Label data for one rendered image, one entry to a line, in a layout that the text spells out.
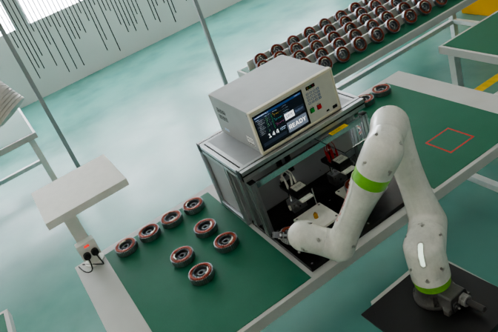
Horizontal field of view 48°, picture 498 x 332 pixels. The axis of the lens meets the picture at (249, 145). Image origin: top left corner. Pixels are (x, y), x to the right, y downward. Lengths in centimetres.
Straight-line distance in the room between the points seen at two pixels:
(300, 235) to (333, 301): 131
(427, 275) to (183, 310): 99
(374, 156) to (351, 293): 163
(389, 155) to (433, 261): 41
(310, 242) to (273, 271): 44
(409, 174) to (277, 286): 72
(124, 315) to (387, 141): 137
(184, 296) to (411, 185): 106
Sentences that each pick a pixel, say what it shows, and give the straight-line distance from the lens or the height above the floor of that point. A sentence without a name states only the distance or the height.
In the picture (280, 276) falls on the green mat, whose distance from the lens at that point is 229.
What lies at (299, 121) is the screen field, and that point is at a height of 117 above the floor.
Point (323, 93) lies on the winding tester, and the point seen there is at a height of 123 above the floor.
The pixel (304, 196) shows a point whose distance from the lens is 243.
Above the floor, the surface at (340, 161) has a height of 92.
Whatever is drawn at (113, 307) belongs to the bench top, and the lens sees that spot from 256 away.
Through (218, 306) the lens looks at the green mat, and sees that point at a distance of 228.
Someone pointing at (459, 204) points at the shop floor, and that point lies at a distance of 361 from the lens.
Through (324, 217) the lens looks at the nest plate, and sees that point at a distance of 244.
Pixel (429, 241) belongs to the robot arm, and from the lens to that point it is 189.
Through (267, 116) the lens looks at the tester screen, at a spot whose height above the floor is 127.
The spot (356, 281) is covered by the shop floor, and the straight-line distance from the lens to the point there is 324.
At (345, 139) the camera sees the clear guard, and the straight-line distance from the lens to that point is 237.
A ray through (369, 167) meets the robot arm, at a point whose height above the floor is 133.
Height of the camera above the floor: 227
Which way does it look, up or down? 28 degrees down
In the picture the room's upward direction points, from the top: 20 degrees counter-clockwise
